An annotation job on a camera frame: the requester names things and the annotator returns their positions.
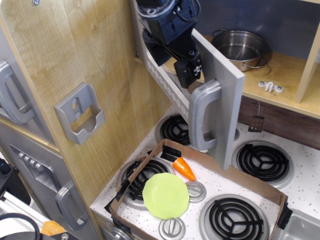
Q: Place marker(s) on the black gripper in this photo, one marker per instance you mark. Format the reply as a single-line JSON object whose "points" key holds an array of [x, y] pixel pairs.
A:
{"points": [[168, 34]]}

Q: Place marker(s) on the grey microwave door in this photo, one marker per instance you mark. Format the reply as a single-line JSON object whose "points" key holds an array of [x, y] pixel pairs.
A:
{"points": [[211, 107]]}

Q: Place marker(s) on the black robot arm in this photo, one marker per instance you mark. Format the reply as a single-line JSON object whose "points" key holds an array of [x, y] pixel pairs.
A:
{"points": [[169, 4]]}

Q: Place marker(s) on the back left black burner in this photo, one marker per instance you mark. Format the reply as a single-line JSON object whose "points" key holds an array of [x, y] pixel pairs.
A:
{"points": [[174, 128]]}

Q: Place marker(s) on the black burner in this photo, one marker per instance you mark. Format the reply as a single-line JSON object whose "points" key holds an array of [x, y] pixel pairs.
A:
{"points": [[133, 195], [174, 128], [232, 217], [265, 161]]}

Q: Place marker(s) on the stainless steel pot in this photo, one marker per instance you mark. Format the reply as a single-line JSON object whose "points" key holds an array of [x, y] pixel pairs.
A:
{"points": [[244, 49]]}

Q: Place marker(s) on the white door latch clip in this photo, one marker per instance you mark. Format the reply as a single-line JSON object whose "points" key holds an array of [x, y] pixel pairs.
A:
{"points": [[270, 86]]}

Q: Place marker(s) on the orange toy carrot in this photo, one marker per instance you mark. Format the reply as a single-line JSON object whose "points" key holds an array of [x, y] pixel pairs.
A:
{"points": [[183, 168]]}

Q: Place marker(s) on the hanging toy spatula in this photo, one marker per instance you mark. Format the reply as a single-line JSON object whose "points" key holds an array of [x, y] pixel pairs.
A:
{"points": [[256, 124]]}

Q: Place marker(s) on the brown cardboard barrier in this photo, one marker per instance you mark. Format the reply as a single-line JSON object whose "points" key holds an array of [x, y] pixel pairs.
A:
{"points": [[142, 225]]}

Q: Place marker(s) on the silver centre stove knob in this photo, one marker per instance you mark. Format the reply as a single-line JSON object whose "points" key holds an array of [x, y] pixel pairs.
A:
{"points": [[197, 191]]}

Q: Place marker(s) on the silver stove knob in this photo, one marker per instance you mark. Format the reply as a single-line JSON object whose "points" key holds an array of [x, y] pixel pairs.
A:
{"points": [[172, 229], [197, 191]]}

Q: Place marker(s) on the light green plastic plate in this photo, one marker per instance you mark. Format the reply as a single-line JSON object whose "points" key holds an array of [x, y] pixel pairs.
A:
{"points": [[165, 196]]}

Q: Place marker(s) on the back right black burner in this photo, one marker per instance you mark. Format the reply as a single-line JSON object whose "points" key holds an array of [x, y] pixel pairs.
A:
{"points": [[265, 161]]}

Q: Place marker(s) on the front left black burner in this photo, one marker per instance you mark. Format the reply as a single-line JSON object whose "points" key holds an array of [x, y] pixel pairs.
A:
{"points": [[133, 195]]}

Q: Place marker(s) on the front right black burner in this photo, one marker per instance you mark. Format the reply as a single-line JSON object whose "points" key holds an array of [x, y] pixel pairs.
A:
{"points": [[232, 217]]}

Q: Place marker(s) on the silver front stove knob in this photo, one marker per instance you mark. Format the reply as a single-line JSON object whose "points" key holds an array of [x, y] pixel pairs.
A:
{"points": [[172, 229]]}

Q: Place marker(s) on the grey ice dispenser panel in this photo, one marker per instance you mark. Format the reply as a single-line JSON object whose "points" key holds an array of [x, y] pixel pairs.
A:
{"points": [[39, 171]]}

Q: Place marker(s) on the silver sink basin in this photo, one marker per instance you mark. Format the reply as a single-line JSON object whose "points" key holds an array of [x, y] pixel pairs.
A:
{"points": [[301, 226]]}

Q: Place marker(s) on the grey microwave door handle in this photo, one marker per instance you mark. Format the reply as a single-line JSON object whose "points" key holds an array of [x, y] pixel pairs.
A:
{"points": [[202, 96]]}

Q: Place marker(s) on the grey wall phone holder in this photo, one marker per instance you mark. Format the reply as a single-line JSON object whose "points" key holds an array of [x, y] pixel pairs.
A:
{"points": [[73, 106]]}

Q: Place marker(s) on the grey upper fridge handle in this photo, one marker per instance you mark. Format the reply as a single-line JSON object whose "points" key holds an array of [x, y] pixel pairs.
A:
{"points": [[9, 107]]}

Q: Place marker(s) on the grey fridge handle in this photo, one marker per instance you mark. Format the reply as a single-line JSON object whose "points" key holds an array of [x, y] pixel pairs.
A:
{"points": [[61, 199], [9, 107]]}

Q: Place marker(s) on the grey lower fridge handle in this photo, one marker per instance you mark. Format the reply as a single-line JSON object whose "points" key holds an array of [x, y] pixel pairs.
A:
{"points": [[61, 199]]}

